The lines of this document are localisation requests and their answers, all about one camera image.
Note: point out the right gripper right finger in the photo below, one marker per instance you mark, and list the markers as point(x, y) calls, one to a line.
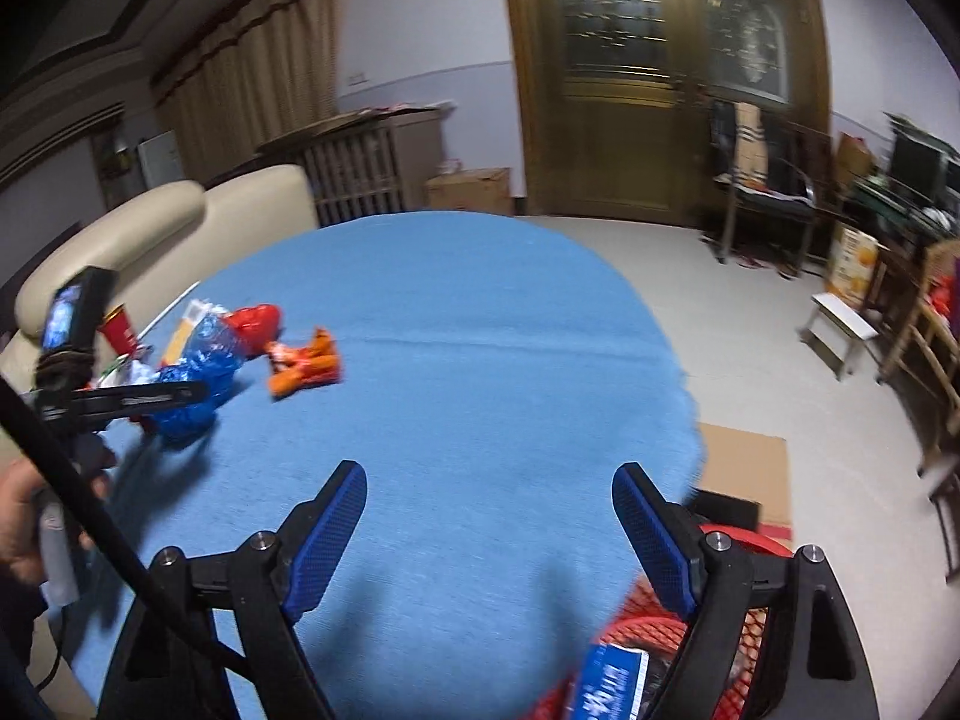
point(667, 547)

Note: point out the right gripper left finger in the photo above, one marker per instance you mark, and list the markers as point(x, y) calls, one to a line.
point(275, 578)

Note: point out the blue toothpaste box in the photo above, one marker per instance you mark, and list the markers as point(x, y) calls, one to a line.
point(609, 685)

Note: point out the red plastic bag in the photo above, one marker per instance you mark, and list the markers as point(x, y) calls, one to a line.
point(255, 326)

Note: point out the orange snack wrapper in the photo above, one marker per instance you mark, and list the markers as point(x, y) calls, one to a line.
point(296, 367)

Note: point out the person left hand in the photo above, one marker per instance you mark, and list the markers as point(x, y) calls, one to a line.
point(21, 484)

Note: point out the red paper cup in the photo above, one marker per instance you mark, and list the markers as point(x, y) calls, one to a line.
point(117, 329)

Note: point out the flat cardboard sheet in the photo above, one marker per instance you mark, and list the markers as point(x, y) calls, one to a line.
point(753, 467)

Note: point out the white stick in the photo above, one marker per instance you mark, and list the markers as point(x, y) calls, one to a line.
point(166, 309)

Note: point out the beige leather sofa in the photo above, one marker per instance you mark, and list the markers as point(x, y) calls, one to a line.
point(159, 244)

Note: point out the white small stool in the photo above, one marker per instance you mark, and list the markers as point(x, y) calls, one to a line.
point(851, 327)

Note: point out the blue table cloth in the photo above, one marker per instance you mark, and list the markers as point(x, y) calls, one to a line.
point(495, 375)

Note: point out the wooden chair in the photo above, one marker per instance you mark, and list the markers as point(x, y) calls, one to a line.
point(926, 349)

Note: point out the orange fruit carton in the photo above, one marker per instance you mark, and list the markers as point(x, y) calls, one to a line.
point(850, 265)

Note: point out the wooden radiator cabinet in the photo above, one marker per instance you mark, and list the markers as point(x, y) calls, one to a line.
point(367, 162)

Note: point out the beige curtain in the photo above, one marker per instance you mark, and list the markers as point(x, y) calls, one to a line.
point(254, 71)

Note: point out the dark metal chair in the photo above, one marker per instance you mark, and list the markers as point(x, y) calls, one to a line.
point(765, 164)

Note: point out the brown cardboard box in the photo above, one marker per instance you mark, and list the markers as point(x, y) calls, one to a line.
point(480, 190)

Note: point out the wooden double door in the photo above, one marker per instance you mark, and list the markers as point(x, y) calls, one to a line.
point(615, 95)

